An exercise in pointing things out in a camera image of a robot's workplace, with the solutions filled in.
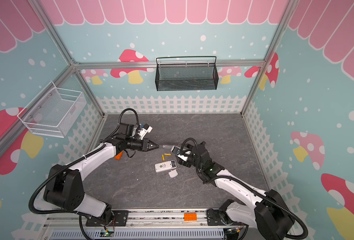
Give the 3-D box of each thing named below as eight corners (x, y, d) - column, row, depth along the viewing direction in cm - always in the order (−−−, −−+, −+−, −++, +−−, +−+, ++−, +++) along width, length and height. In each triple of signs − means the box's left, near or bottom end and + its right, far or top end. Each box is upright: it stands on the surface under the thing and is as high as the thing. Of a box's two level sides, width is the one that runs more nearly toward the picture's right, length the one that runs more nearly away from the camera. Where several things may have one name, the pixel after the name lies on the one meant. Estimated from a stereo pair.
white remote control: (156, 173, 92) (155, 171, 90) (154, 165, 95) (154, 163, 93) (177, 167, 94) (177, 166, 92) (175, 160, 97) (175, 158, 95)
